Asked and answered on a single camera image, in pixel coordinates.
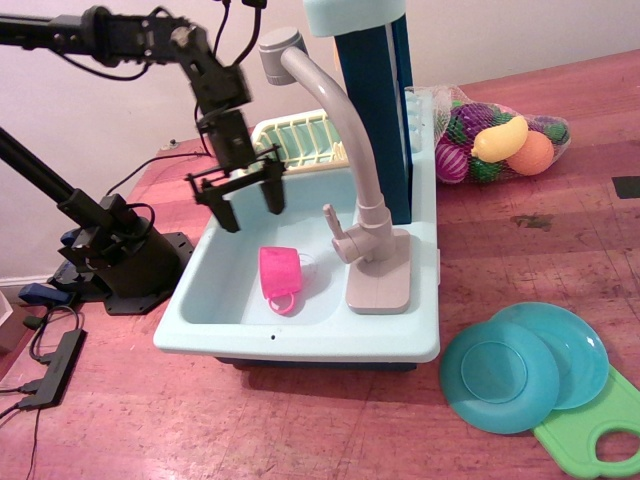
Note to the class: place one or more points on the teal front plate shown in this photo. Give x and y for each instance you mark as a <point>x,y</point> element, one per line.
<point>499,377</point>

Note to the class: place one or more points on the dark blue water tank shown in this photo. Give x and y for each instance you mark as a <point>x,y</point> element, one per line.
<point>372,43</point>

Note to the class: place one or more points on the pink plastic toy cup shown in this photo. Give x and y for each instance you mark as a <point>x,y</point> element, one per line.
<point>281,278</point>

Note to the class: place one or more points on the light blue toy sink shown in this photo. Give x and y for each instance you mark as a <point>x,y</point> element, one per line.
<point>218,308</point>

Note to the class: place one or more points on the teal rear plate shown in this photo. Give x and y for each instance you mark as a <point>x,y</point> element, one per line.
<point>580,355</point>

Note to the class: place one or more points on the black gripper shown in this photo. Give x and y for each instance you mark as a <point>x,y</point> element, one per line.
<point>229,137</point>

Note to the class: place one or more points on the green cutting board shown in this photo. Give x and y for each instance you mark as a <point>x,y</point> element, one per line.
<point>571,436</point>

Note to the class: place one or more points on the yellow dish rack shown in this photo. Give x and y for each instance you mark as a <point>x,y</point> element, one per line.
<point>307,141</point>

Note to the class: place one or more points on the black usb hub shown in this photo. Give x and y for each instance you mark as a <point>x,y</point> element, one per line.
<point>49,391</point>

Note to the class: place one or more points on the blue clamp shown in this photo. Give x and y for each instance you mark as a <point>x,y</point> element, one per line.
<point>38,294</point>

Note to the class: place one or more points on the grey toy faucet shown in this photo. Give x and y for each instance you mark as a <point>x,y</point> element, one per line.
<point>377,253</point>

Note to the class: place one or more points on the teal plate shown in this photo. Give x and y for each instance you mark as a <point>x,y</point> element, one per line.
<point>499,377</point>
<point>580,355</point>

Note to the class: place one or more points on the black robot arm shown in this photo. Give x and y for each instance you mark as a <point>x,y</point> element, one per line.
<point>157,38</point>

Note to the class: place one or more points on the orange toy fruit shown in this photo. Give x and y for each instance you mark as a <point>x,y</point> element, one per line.
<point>534,157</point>

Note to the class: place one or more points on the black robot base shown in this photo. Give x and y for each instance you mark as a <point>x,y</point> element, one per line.
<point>116,255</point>

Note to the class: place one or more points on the yellow toy lemon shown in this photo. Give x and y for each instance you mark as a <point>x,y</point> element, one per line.
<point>497,143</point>

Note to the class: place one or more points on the black tape patch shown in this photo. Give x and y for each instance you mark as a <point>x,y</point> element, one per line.
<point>627,187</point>

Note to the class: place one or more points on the mesh bag of toys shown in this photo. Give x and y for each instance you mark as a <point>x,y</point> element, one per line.
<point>443,122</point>

